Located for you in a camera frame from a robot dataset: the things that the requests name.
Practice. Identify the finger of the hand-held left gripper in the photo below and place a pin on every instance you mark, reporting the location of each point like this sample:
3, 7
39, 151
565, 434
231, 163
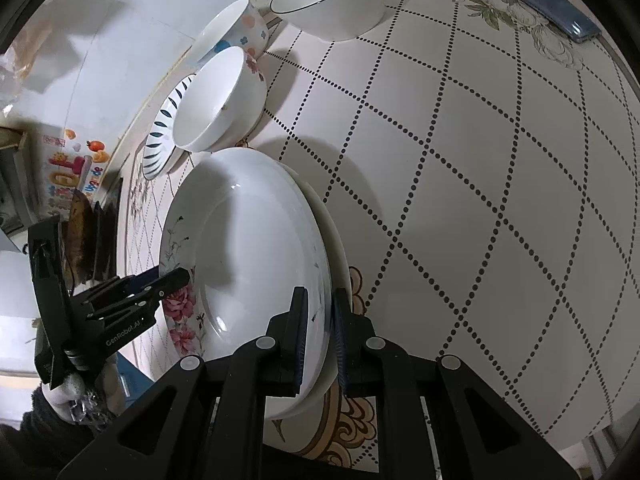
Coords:
125, 305
172, 279

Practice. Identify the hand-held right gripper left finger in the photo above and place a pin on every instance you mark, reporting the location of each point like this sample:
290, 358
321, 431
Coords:
301, 340

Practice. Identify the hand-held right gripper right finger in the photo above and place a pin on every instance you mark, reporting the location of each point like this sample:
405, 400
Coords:
341, 345

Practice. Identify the large white floral plate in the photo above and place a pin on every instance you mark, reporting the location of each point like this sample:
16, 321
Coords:
250, 240

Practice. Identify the cream plate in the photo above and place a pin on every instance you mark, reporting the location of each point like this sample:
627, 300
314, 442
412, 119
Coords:
335, 240

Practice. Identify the blue striped plate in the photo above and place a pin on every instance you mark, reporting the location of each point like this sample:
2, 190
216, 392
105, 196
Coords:
157, 145

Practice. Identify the plain white bowl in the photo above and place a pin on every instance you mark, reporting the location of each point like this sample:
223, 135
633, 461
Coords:
210, 105

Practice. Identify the white bowl with flower print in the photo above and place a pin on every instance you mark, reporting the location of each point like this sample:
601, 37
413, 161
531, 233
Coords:
225, 30

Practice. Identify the white bowl with dark rim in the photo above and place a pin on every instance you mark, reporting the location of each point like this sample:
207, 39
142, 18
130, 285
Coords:
330, 15

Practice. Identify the person's left forearm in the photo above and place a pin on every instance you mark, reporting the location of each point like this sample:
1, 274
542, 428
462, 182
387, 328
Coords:
40, 440

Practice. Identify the black cooktop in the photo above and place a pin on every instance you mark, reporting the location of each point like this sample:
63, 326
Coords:
106, 230

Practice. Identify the diamond patterned tablecloth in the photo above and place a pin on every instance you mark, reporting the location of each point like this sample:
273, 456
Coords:
450, 210

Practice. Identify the blue smartphone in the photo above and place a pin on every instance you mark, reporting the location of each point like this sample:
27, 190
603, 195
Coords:
540, 5

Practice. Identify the colourful wall sticker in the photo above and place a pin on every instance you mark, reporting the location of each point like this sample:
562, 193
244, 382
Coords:
65, 170

